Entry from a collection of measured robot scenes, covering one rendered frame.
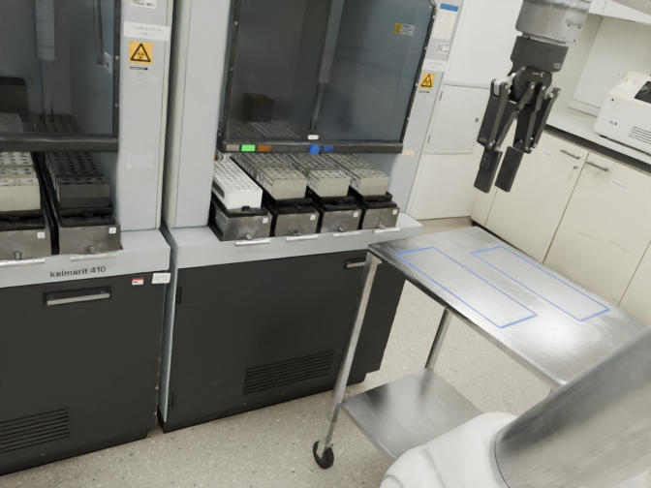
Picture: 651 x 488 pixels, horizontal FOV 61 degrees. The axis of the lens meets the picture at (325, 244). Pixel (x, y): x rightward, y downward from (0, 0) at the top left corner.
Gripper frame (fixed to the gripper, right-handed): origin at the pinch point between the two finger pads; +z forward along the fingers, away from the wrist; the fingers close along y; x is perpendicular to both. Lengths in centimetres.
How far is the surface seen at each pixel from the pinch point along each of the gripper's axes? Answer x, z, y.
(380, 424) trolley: 29, 92, 23
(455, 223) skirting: 186, 116, 207
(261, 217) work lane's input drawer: 66, 40, -7
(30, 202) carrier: 73, 36, -62
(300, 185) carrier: 73, 34, 9
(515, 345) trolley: -2.5, 38.0, 20.8
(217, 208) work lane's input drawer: 72, 40, -17
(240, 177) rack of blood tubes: 80, 34, -8
